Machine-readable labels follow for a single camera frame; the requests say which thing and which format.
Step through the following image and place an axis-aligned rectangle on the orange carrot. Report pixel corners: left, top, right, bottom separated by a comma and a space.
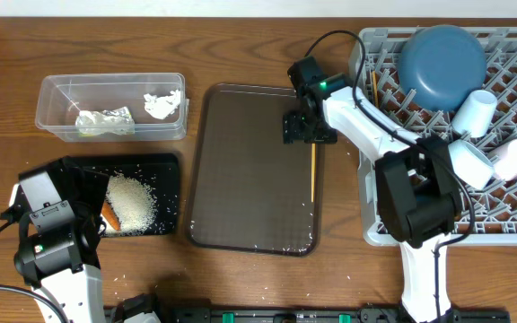
101, 200, 120, 231

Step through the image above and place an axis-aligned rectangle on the white rice pile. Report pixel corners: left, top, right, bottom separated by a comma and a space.
101, 173, 167, 237

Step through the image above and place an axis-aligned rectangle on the yellow foil snack wrapper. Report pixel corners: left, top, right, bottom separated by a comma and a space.
75, 107, 135, 136

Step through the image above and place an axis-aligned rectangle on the white tissue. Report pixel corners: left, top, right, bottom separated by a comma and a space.
144, 90, 182, 120

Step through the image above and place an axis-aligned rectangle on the dark blue plate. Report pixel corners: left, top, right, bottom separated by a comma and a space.
397, 25, 486, 112

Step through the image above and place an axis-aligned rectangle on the light blue cup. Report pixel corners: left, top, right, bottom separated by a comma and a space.
451, 90, 497, 138

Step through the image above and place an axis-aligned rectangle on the light blue bowl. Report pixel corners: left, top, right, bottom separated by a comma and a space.
448, 140, 495, 190

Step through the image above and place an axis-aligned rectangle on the white cup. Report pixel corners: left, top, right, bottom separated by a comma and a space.
487, 138, 517, 181

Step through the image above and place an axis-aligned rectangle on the wooden chopstick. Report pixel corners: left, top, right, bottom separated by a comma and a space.
311, 144, 317, 203
371, 71, 380, 108

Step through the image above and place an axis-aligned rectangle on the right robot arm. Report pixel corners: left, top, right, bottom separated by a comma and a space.
283, 57, 461, 322

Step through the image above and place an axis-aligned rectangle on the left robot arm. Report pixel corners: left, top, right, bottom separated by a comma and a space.
1, 157, 163, 322

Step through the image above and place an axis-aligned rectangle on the black waste tray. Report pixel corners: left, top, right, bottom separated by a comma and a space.
74, 153, 180, 235

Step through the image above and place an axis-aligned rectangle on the grey dishwasher rack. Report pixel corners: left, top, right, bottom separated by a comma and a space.
349, 27, 517, 246

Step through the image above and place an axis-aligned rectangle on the brown serving tray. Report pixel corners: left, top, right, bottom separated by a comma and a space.
185, 83, 324, 257

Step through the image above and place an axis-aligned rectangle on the clear plastic bin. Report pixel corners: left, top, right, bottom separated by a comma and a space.
35, 73, 188, 142

